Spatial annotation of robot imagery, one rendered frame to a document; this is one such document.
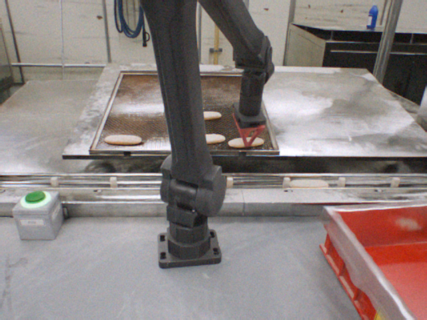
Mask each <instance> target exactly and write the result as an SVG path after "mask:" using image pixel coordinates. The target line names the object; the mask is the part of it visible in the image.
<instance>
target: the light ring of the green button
mask: <svg viewBox="0 0 427 320"><path fill-rule="evenodd" d="M45 194H46V199H45V200H44V201H42V202H40V203H36V204H28V203H26V202H25V197H24V198H22V200H21V204H22V206H24V207H26V208H36V207H40V206H43V205H44V204H46V203H47V202H48V201H50V199H51V196H50V194H49V193H47V192H45Z"/></svg>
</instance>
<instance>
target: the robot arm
mask: <svg viewBox="0 0 427 320"><path fill-rule="evenodd" d="M197 2H198V3H199V4H200V5H201V6H202V7H203V8H204V9H205V12H206V13H207V14H208V15H209V17H210V18H211V20H213V22H214V23H215V24H216V26H217V27H218V29H219V30H220V31H221V32H222V34H224V35H225V38H226V39H227V40H228V41H229V43H230V44H231V46H232V61H235V68H237V69H244V71H242V78H241V86H240V100H239V101H238V102H237V103H234V104H233V107H234V108H235V109H234V113H233V117H234V120H235V122H236V126H237V128H238V131H239V134H240V137H241V138H242V139H243V141H244V145H245V147H250V145H252V144H253V142H254V140H255V139H256V137H257V136H258V135H259V134H260V133H262V131H263V130H264V129H265V125H266V121H267V119H266V117H265V115H264V114H263V111H262V110H261V104H262V99H263V94H264V85H265V84H266V83H267V82H268V80H269V79H270V77H271V76H272V75H273V74H274V72H275V65H274V64H273V63H272V46H271V43H270V40H269V38H268V36H264V33H263V31H261V30H260V29H258V27H257V26H256V24H255V23H254V21H253V19H252V17H251V15H250V13H249V11H248V8H247V7H246V4H244V2H243V0H139V4H140V6H141V8H142V9H143V12H144V15H145V18H146V21H147V26H149V27H148V28H149V30H150V34H151V40H152V43H153V51H154V55H155V63H156V67H157V75H158V79H159V87H160V92H161V99H162V104H163V107H164V111H165V119H166V124H167V131H168V136H169V144H170V149H171V155H170V156H168V157H167V158H166V159H165V161H163V163H162V165H161V167H160V169H161V176H162V179H161V184H160V189H159V194H160V198H161V201H162V203H166V204H168V205H167V206H166V209H167V220H168V221H169V227H167V233H160V234H158V236H157V247H158V266H159V268H161V269H169V268H177V267H192V266H201V265H217V264H220V263H221V259H222V254H221V250H220V245H219V242H218V236H217V233H216V230H215V229H209V227H208V224H207V216H211V217H215V216H216V215H217V214H218V213H219V212H220V209H221V207H222V205H223V203H224V199H225V196H226V178H225V177H224V176H222V167H220V166H217V165H212V158H211V155H210V154H209V149H208V146H207V139H206V134H205V118H204V110H203V102H202V94H201V79H200V71H199V55H198V47H197V32H196V11H197ZM250 130H255V133H254V134H253V136H252V137H251V138H250V140H249V141H247V139H246V137H247V136H248V135H249V133H250Z"/></svg>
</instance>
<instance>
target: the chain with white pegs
mask: <svg viewBox="0 0 427 320"><path fill-rule="evenodd" d="M233 181H234V180H233V177H228V179H227V187H233ZM345 181H346V180H345V179H344V178H343V177H340V178H339V181H338V187H344V185H345ZM399 181H400V180H399V178H397V177H393V179H392V184H391V186H390V187H398V184H399ZM51 184H52V187H59V182H58V178H57V177H52V178H51ZM289 184H290V179H289V177H284V184H283V187H289ZM110 185H111V187H117V177H111V178H110Z"/></svg>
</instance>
